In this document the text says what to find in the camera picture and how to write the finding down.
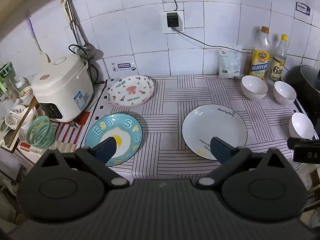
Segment black power adapter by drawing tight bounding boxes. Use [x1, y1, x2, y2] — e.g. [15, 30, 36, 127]
[167, 12, 180, 28]

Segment clear vinegar bottle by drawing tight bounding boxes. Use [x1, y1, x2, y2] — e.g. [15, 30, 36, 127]
[267, 34, 289, 83]

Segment white bowl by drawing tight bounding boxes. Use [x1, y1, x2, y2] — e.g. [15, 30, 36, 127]
[273, 81, 297, 105]
[241, 75, 268, 100]
[289, 112, 314, 139]

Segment pink rabbit carrot plate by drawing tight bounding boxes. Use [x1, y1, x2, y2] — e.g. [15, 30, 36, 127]
[107, 75, 155, 108]

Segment blue wall sticker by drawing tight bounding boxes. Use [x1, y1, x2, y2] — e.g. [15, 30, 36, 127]
[112, 63, 136, 72]

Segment black adapter cable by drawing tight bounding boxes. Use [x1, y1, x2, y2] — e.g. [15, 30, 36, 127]
[127, 0, 254, 54]

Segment black cooking pot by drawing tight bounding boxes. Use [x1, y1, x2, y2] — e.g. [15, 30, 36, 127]
[285, 65, 320, 136]

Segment striped table mat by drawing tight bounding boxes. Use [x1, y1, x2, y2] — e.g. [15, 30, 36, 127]
[89, 75, 303, 179]

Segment white strainer basket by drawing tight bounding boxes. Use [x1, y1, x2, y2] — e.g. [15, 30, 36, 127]
[4, 105, 37, 131]

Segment white rice spoon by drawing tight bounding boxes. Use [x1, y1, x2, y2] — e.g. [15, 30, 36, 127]
[26, 17, 50, 69]

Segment red striped cloth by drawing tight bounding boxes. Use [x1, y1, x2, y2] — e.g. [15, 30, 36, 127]
[53, 112, 90, 146]

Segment white rice cooker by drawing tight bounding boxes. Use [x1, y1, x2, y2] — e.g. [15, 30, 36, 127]
[31, 54, 94, 122]

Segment white wall socket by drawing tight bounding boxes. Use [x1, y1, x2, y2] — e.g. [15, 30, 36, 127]
[161, 10, 185, 34]

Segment yellow label oil bottle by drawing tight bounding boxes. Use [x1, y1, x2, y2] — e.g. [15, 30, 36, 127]
[249, 26, 271, 79]

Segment blue fried egg plate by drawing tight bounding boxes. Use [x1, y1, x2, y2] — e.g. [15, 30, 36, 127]
[85, 114, 143, 167]

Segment white salt bag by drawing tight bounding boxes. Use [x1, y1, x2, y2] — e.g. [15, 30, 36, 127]
[219, 46, 242, 79]

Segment hanging metal ladles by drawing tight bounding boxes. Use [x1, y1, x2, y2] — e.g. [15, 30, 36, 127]
[61, 0, 102, 61]

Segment blue sticker upper wall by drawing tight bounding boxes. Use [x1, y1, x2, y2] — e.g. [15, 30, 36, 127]
[296, 2, 311, 16]

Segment green plastic basket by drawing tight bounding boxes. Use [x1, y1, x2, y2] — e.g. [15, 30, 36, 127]
[26, 115, 55, 149]

